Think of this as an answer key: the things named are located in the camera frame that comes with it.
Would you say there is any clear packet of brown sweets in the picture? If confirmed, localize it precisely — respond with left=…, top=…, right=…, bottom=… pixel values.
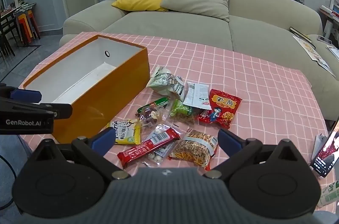
left=136, top=105, right=170, bottom=132

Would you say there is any green tube snack packet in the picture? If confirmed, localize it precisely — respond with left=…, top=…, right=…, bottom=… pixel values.
left=136, top=97, right=170, bottom=116

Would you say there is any white phone stand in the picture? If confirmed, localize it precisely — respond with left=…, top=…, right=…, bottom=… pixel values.
left=310, top=133, right=329, bottom=163

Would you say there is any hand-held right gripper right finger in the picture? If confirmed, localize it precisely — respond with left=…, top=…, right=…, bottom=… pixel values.
left=203, top=129, right=304, bottom=179

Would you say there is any white magazine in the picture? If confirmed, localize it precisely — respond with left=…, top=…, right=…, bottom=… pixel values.
left=293, top=36, right=324, bottom=62
left=317, top=58, right=336, bottom=78

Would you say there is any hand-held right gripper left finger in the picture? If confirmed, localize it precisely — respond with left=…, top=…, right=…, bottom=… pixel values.
left=34, top=127, right=131, bottom=179

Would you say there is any red cartoon snack packet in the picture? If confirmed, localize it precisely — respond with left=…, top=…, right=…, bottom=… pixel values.
left=198, top=89, right=242, bottom=130

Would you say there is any white bookshelf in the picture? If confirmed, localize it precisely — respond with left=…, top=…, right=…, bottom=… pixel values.
left=319, top=0, right=339, bottom=40

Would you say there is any yellow snack packet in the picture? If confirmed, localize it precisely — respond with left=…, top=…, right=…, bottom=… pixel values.
left=106, top=119, right=142, bottom=145

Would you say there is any red snack bar packet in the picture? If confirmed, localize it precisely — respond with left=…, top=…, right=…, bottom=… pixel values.
left=117, top=127, right=183, bottom=168

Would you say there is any white snack packet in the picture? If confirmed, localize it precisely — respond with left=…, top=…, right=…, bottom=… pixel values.
left=183, top=82, right=212, bottom=111

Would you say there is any beige sofa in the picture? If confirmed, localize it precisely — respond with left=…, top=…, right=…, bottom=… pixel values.
left=60, top=0, right=339, bottom=121

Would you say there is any white tablet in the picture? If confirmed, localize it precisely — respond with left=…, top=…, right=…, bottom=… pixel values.
left=316, top=35, right=333, bottom=45

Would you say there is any green label clear snack packet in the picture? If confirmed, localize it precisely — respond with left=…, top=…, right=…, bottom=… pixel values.
left=165, top=99, right=202, bottom=126

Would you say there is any green and white packet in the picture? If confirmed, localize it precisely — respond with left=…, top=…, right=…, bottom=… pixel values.
left=316, top=180, right=339, bottom=208

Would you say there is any black cable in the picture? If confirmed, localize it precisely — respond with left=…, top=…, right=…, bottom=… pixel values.
left=0, top=155, right=17, bottom=209

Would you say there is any smartphone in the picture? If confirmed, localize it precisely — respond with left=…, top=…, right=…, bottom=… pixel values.
left=309, top=119, right=339, bottom=178

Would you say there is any black dining chair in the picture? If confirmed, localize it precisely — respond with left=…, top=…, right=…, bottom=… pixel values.
left=0, top=15, right=17, bottom=58

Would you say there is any pink checked tablecloth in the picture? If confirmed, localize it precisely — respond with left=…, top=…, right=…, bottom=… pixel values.
left=18, top=32, right=329, bottom=179

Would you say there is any stack of coloured stools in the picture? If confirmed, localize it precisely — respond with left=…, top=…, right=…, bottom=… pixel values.
left=16, top=9, right=41, bottom=45

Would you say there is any orange storage box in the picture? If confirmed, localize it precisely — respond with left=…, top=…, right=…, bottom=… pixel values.
left=22, top=34, right=149, bottom=144

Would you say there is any brown cracker packet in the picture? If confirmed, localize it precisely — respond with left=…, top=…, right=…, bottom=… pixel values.
left=168, top=127, right=219, bottom=170

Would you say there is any dark book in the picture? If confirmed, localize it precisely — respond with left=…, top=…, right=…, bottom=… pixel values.
left=289, top=27, right=313, bottom=42

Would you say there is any clear packet of white balls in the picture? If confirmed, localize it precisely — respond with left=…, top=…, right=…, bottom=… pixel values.
left=140, top=122, right=183, bottom=168

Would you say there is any pale green snack packet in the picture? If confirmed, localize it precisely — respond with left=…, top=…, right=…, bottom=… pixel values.
left=146, top=66, right=185, bottom=101

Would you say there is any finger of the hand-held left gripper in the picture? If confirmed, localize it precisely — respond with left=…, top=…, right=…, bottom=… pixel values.
left=37, top=103, right=73, bottom=119
left=0, top=83, right=42, bottom=104

